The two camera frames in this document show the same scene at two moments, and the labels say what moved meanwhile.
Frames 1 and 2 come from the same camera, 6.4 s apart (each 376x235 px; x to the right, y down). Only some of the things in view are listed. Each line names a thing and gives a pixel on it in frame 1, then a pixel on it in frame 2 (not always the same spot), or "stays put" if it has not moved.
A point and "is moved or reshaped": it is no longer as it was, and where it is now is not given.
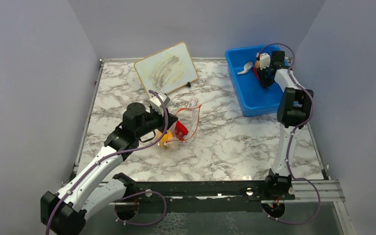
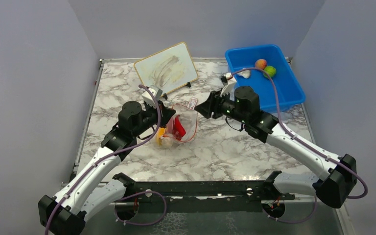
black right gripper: x=263 y=83 → x=212 y=105
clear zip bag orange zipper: x=189 y=118 is moved or reshaped
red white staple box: x=193 y=102 stays put
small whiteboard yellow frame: x=166 y=71 stays put
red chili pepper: x=255 y=70 → x=178 y=129
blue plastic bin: x=252 y=97 stays put
